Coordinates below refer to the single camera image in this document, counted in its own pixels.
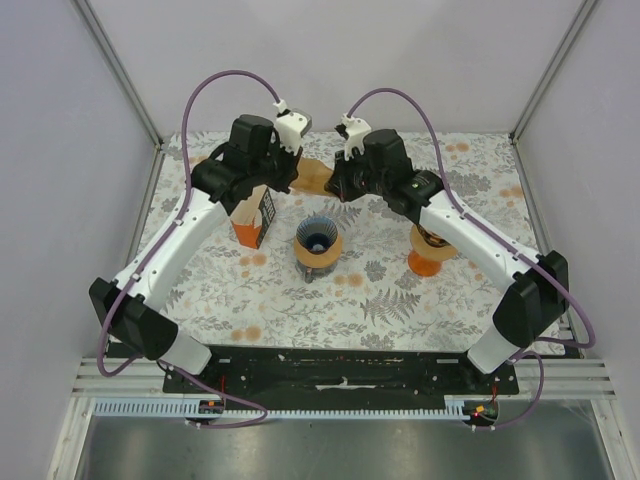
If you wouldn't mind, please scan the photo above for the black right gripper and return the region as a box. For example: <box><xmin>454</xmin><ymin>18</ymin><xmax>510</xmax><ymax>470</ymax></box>
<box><xmin>327</xmin><ymin>146</ymin><xmax>390</xmax><ymax>203</ymax></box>

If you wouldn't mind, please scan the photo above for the orange coffee filter box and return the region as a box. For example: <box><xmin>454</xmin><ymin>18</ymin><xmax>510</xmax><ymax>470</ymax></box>
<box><xmin>230</xmin><ymin>185</ymin><xmax>276</xmax><ymax>249</ymax></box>

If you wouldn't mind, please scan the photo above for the blue cone dripper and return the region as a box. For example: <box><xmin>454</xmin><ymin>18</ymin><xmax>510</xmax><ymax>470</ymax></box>
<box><xmin>296</xmin><ymin>216</ymin><xmax>338</xmax><ymax>254</ymax></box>

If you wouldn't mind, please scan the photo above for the bamboo ring dripper stand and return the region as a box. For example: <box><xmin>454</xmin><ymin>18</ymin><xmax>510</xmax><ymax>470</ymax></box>
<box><xmin>409</xmin><ymin>225</ymin><xmax>458</xmax><ymax>262</ymax></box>

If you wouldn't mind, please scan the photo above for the ribbed glass coffee dripper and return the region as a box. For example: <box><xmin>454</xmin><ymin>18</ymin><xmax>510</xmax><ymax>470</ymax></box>
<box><xmin>418</xmin><ymin>227</ymin><xmax>450</xmax><ymax>248</ymax></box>

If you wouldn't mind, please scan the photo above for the grey ribbed glass carafe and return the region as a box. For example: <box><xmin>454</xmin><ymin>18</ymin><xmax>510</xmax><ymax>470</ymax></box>
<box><xmin>296</xmin><ymin>261</ymin><xmax>336</xmax><ymax>283</ymax></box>

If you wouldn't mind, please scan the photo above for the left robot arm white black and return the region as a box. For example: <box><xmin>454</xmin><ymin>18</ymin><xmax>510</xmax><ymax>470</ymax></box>
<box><xmin>89</xmin><ymin>110</ymin><xmax>312</xmax><ymax>393</ymax></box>

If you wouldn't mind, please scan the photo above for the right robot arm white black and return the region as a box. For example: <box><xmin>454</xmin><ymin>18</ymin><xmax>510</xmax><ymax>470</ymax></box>
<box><xmin>325</xmin><ymin>125</ymin><xmax>569</xmax><ymax>394</ymax></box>

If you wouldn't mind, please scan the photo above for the floral patterned table mat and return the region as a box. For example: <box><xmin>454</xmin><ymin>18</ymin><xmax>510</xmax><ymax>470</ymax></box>
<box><xmin>139</xmin><ymin>133</ymin><xmax>537</xmax><ymax>351</ymax></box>

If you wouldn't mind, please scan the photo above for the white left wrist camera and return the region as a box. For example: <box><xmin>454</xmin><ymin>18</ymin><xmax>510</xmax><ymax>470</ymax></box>
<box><xmin>274</xmin><ymin>99</ymin><xmax>312</xmax><ymax>155</ymax></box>

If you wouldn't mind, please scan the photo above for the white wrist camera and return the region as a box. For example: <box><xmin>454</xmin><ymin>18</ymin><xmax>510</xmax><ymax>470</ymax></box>
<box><xmin>274</xmin><ymin>99</ymin><xmax>312</xmax><ymax>155</ymax></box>
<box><xmin>335</xmin><ymin>113</ymin><xmax>372</xmax><ymax>160</ymax></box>

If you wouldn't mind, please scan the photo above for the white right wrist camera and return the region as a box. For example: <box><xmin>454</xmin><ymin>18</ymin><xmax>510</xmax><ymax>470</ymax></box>
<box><xmin>335</xmin><ymin>113</ymin><xmax>372</xmax><ymax>160</ymax></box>

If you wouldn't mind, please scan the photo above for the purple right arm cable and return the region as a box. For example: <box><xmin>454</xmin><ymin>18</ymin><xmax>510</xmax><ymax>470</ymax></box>
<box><xmin>345</xmin><ymin>88</ymin><xmax>598</xmax><ymax>433</ymax></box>

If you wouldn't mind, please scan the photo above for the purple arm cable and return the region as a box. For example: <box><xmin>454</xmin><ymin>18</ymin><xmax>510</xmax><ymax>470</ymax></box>
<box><xmin>96</xmin><ymin>70</ymin><xmax>271</xmax><ymax>429</ymax></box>
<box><xmin>345</xmin><ymin>88</ymin><xmax>598</xmax><ymax>433</ymax></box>

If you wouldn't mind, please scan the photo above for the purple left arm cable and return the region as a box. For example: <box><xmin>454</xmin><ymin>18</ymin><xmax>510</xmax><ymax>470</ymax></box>
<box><xmin>96</xmin><ymin>70</ymin><xmax>271</xmax><ymax>429</ymax></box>

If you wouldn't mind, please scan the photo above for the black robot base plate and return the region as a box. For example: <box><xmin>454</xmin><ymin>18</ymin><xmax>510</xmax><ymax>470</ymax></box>
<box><xmin>197</xmin><ymin>346</ymin><xmax>519</xmax><ymax>411</ymax></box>

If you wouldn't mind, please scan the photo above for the aluminium frame post left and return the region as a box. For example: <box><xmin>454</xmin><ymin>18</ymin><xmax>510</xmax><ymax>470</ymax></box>
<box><xmin>70</xmin><ymin>0</ymin><xmax>163</xmax><ymax>149</ymax></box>

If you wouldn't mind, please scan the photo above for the aluminium frame post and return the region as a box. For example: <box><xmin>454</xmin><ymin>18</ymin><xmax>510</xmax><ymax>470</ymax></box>
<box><xmin>509</xmin><ymin>0</ymin><xmax>600</xmax><ymax>145</ymax></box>
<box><xmin>70</xmin><ymin>0</ymin><xmax>163</xmax><ymax>149</ymax></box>

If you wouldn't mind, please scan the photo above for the light blue cable duct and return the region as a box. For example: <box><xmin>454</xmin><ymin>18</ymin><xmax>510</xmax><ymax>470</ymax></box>
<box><xmin>93</xmin><ymin>394</ymin><xmax>500</xmax><ymax>419</ymax></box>

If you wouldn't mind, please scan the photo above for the aluminium rail front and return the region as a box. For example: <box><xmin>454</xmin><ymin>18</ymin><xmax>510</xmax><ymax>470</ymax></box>
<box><xmin>71</xmin><ymin>357</ymin><xmax>615</xmax><ymax>400</ymax></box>

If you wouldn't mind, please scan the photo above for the aluminium frame post right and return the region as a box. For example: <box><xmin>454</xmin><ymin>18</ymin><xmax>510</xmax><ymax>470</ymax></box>
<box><xmin>509</xmin><ymin>0</ymin><xmax>600</xmax><ymax>145</ymax></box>

